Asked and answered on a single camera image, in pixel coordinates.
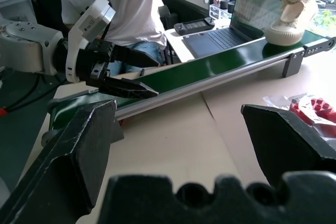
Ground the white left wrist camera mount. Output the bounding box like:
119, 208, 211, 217
65, 0, 117, 83

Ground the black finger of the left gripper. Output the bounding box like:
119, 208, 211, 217
109, 45, 161, 68
98, 76, 160, 101

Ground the person in white t-shirt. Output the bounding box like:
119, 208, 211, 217
58, 0, 177, 76

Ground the white drawer organiser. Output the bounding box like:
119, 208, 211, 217
209, 0, 239, 20

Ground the green conveyor belt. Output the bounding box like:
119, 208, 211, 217
41, 31, 336, 146

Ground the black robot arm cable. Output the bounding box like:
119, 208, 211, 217
0, 73, 43, 116

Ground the black handheld controller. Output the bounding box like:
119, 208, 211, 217
173, 17, 217, 36

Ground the clear bag of red blocks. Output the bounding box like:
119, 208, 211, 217
262, 92, 336, 138

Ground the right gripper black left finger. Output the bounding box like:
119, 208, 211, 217
0, 100, 124, 224

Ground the dark grey open laptop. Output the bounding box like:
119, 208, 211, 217
183, 0, 291, 58

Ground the cream white sneaker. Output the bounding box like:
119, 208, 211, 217
266, 0, 320, 47

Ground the white office desk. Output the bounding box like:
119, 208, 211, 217
164, 18, 238, 63

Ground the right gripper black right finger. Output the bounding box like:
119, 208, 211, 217
240, 103, 336, 186

